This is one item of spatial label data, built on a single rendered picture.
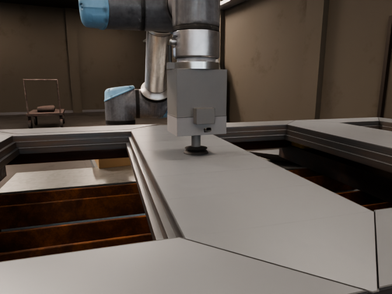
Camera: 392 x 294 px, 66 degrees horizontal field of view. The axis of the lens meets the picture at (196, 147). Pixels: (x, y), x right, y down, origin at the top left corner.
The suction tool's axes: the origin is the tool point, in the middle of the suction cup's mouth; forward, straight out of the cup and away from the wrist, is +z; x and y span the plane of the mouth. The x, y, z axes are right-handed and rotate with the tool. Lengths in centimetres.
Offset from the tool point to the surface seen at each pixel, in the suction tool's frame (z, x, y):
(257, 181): -1.3, -17.6, 1.8
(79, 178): 16, 50, -21
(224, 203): -1.3, -22.6, -4.8
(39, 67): -66, 1086, -164
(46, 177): 16, 55, -31
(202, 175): -1.3, -13.1, -3.7
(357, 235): -1.3, -31.7, 2.3
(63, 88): 4, 1092, -98
